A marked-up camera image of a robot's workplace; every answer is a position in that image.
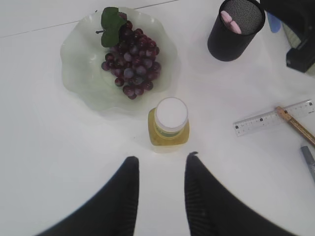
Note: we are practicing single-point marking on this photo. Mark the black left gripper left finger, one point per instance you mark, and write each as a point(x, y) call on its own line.
point(112, 211)

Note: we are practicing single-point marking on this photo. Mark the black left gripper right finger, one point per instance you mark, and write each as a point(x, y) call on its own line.
point(258, 201)

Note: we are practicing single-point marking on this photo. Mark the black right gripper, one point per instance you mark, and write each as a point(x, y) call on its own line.
point(299, 16)

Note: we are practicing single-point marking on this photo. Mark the pink scissors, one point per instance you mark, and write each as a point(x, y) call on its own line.
point(230, 23)

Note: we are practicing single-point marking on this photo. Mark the yellow oil bottle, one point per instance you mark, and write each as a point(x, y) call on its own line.
point(168, 125)

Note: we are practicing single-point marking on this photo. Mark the purple grape bunch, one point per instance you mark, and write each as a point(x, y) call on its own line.
point(132, 54)

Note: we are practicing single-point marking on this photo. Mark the green plastic basket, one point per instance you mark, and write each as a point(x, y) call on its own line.
point(292, 38)

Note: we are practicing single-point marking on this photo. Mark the black mesh pen holder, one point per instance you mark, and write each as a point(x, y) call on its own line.
point(225, 45)

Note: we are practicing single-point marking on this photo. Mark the clear plastic ruler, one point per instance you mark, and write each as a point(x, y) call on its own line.
point(271, 119)

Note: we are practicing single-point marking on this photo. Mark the gold glitter pen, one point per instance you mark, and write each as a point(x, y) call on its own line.
point(296, 125)

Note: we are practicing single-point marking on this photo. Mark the silver glitter pen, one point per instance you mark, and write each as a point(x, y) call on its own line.
point(310, 161)

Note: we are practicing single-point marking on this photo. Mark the pale green wavy plate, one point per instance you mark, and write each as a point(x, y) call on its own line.
point(82, 55)

